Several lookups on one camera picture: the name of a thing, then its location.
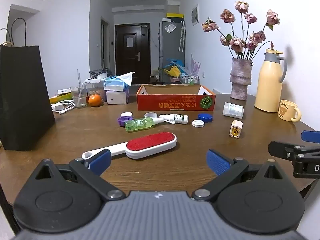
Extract white red lint brush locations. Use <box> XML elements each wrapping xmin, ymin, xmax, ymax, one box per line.
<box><xmin>82</xmin><ymin>132</ymin><xmax>177</xmax><ymax>159</ymax></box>

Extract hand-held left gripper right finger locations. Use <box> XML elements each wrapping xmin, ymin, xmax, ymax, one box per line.
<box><xmin>193</xmin><ymin>149</ymin><xmax>289</xmax><ymax>201</ymax></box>

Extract black paper bag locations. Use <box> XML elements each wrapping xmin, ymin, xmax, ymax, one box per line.
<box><xmin>0</xmin><ymin>17</ymin><xmax>56</xmax><ymax>152</ymax></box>

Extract pink ceramic vase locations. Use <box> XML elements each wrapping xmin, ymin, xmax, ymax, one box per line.
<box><xmin>229</xmin><ymin>58</ymin><xmax>252</xmax><ymax>100</ymax></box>

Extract large white plastic bottle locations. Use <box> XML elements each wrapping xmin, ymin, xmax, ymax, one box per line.
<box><xmin>222</xmin><ymin>102</ymin><xmax>244</xmax><ymax>119</ymax></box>

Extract trolley with bottles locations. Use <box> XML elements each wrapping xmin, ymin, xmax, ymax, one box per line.
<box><xmin>179</xmin><ymin>73</ymin><xmax>200</xmax><ymax>85</ymax></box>

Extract purple round lid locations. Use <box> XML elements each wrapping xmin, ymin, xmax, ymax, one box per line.
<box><xmin>117</xmin><ymin>116</ymin><xmax>133</xmax><ymax>127</ymax></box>

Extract yellow packet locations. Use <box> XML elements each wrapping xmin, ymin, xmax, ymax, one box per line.
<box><xmin>49</xmin><ymin>92</ymin><xmax>73</xmax><ymax>104</ymax></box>

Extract folded white umbrellas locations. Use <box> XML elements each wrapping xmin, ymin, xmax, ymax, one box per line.
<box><xmin>179</xmin><ymin>21</ymin><xmax>187</xmax><ymax>53</ymax></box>

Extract side doorway frame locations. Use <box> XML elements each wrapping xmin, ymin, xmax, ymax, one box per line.
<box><xmin>101</xmin><ymin>16</ymin><xmax>111</xmax><ymax>71</ymax></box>

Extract grey refrigerator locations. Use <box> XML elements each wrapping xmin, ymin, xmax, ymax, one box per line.
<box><xmin>159</xmin><ymin>21</ymin><xmax>185</xmax><ymax>84</ymax></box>

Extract purple tissue pack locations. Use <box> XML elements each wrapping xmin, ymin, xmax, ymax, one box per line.
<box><xmin>106</xmin><ymin>90</ymin><xmax>130</xmax><ymax>105</ymax></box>

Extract black folding stand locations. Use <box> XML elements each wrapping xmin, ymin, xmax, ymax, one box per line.
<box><xmin>89</xmin><ymin>68</ymin><xmax>113</xmax><ymax>79</ymax></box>

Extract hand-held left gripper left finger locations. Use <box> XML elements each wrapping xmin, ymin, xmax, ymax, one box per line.
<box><xmin>30</xmin><ymin>149</ymin><xmax>125</xmax><ymax>201</ymax></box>

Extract yellow black box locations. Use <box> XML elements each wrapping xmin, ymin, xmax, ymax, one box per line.
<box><xmin>166</xmin><ymin>12</ymin><xmax>184</xmax><ymax>22</ymax></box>

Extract yellow thermos jug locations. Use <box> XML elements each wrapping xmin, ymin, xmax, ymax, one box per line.
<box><xmin>254</xmin><ymin>48</ymin><xmax>287</xmax><ymax>113</ymax></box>

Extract dried pink roses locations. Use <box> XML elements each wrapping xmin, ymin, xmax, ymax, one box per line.
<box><xmin>202</xmin><ymin>1</ymin><xmax>280</xmax><ymax>61</ymax></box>

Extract red cardboard box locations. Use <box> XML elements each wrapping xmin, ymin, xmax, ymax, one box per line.
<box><xmin>136</xmin><ymin>84</ymin><xmax>216</xmax><ymax>111</ymax></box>

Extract white charger with cable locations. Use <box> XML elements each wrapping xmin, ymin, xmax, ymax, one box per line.
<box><xmin>51</xmin><ymin>100</ymin><xmax>76</xmax><ymax>114</ymax></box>

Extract orange fruit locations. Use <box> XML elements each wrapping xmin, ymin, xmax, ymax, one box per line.
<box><xmin>88</xmin><ymin>94</ymin><xmax>102</xmax><ymax>107</ymax></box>

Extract clear drinking glass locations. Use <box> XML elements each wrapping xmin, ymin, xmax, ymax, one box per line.
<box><xmin>70</xmin><ymin>85</ymin><xmax>87</xmax><ymax>109</ymax></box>

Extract green spray bottle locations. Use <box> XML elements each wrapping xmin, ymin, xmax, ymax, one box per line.
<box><xmin>124</xmin><ymin>117</ymin><xmax>165</xmax><ymax>133</ymax></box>

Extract white spray bottle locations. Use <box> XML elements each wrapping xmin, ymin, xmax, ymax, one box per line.
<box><xmin>159</xmin><ymin>114</ymin><xmax>189</xmax><ymax>125</ymax></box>

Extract purple wall decoration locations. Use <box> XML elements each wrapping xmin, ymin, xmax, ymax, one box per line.
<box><xmin>186</xmin><ymin>53</ymin><xmax>202</xmax><ymax>77</ymax></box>

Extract dark brown door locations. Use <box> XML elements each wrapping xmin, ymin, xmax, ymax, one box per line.
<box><xmin>115</xmin><ymin>23</ymin><xmax>151</xmax><ymax>85</ymax></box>

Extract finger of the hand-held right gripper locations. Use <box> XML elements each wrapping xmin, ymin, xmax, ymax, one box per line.
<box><xmin>268</xmin><ymin>141</ymin><xmax>320</xmax><ymax>159</ymax></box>
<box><xmin>301</xmin><ymin>130</ymin><xmax>320</xmax><ymax>143</ymax></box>

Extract wall electrical panel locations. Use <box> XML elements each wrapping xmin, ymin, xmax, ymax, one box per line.
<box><xmin>191</xmin><ymin>4</ymin><xmax>200</xmax><ymax>25</ymax></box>

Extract yellow mug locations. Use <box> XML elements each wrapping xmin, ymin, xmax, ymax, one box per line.
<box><xmin>277</xmin><ymin>99</ymin><xmax>302</xmax><ymax>122</ymax></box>

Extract clear food container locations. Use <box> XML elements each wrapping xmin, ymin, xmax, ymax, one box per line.
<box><xmin>85</xmin><ymin>77</ymin><xmax>107</xmax><ymax>103</ymax></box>

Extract blue tissue pack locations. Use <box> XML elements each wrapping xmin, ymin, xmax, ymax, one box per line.
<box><xmin>104</xmin><ymin>71</ymin><xmax>135</xmax><ymax>92</ymax></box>

